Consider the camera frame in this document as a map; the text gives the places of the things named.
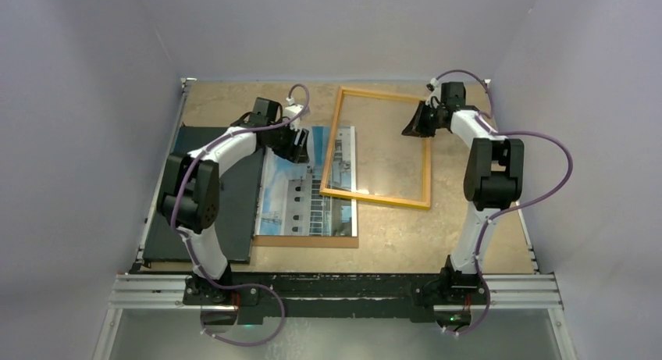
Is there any yellow wooden picture frame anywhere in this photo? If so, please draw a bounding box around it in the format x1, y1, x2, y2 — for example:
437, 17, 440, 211
319, 86, 432, 211

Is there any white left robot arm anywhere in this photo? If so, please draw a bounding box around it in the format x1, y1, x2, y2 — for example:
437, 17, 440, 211
156, 97, 310, 305

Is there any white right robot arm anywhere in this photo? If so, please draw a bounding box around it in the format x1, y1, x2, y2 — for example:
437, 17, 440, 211
401, 79, 524, 303

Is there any building and sky photo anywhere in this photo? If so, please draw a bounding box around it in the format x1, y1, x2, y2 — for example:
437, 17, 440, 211
255, 126, 358, 237

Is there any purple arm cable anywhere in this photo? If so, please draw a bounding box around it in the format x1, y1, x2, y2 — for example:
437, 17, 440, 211
169, 83, 311, 348
429, 69, 574, 338

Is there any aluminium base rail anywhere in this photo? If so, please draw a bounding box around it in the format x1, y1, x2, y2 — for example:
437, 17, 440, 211
109, 272, 562, 325

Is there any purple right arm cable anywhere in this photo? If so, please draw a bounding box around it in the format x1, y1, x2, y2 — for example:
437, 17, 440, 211
429, 69, 574, 338

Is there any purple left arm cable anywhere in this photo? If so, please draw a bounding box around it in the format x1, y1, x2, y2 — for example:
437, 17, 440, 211
169, 83, 311, 348

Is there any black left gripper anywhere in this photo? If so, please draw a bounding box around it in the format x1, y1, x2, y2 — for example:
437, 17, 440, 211
267, 119, 308, 164

